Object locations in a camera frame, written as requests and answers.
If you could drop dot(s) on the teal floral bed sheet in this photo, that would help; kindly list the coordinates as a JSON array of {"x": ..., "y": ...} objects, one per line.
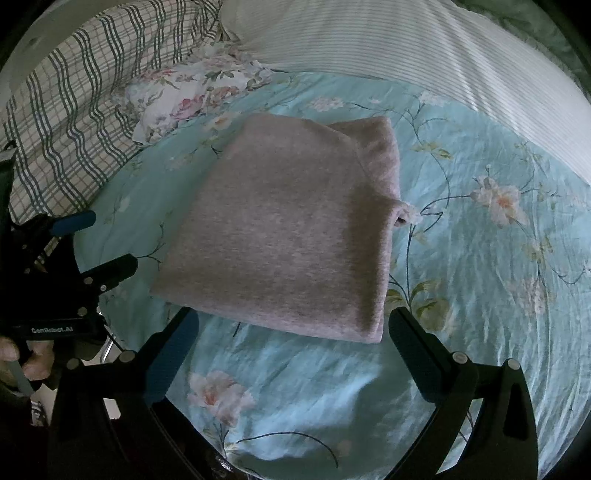
[{"x": 461, "y": 286}]

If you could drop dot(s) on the white striped duvet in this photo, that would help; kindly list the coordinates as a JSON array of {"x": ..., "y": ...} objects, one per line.
[{"x": 438, "y": 60}]

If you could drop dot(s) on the green cloth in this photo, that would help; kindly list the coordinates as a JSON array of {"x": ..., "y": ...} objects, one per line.
[{"x": 531, "y": 32}]

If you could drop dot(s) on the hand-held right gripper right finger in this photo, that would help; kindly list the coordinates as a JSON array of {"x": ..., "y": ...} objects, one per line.
[{"x": 418, "y": 357}]

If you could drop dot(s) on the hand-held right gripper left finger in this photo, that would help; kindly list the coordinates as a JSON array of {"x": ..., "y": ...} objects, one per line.
[{"x": 166, "y": 364}]

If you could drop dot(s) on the person's left hand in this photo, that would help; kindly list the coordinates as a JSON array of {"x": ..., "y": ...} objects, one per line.
[{"x": 39, "y": 364}]

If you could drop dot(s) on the grey knit garment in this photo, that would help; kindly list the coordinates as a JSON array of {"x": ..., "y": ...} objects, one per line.
[{"x": 286, "y": 230}]

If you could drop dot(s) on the green plaid pillow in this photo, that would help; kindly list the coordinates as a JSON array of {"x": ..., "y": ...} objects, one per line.
[{"x": 83, "y": 106}]

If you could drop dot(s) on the white floral pillow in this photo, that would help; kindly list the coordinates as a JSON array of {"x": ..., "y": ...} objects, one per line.
[{"x": 184, "y": 99}]

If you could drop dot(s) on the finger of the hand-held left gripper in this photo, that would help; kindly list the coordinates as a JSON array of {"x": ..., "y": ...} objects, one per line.
[
  {"x": 74, "y": 222},
  {"x": 111, "y": 271}
]

